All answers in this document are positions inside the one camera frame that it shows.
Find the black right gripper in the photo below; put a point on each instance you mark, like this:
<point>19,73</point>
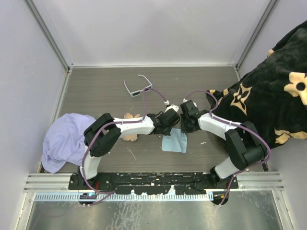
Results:
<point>184,128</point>

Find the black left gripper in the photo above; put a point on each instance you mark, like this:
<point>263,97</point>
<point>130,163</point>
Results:
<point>167,132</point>

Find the light blue cleaning cloth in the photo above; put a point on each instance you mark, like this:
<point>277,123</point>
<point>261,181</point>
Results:
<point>176,142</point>

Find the flag print glasses case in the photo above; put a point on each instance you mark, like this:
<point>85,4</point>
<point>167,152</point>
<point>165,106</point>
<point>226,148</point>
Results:
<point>129,134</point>

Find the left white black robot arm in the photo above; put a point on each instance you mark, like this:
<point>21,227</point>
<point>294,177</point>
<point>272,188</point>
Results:
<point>101,136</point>

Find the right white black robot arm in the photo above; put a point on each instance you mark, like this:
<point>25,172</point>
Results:
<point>241,141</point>

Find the white rectangular sunglasses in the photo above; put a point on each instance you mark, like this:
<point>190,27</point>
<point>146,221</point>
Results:
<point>137,85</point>

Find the black floral plush blanket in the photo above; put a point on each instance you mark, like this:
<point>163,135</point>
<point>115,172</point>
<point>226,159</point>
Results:
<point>273,96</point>

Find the lavender crumpled cloth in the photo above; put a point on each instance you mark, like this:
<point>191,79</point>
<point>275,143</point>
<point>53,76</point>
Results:
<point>64,141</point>

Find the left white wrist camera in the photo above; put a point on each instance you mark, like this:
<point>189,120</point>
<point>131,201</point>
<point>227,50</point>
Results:
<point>170,106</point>

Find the black paint-splattered base plate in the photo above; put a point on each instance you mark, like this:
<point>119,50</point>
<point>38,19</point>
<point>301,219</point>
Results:
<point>155,183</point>

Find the slotted white cable duct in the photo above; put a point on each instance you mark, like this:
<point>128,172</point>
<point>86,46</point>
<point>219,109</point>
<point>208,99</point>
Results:
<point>91,197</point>

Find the aluminium front rail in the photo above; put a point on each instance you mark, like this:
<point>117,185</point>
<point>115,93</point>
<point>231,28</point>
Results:
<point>246,181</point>

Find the left aluminium frame post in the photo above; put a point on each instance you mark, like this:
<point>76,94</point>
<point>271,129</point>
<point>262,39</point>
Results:
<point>47,33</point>

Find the aluminium frame post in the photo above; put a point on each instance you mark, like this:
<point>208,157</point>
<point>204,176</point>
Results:
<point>47,33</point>
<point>256,32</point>

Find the right aluminium frame post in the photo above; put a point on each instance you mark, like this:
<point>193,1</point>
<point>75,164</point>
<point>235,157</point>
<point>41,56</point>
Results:
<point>256,32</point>

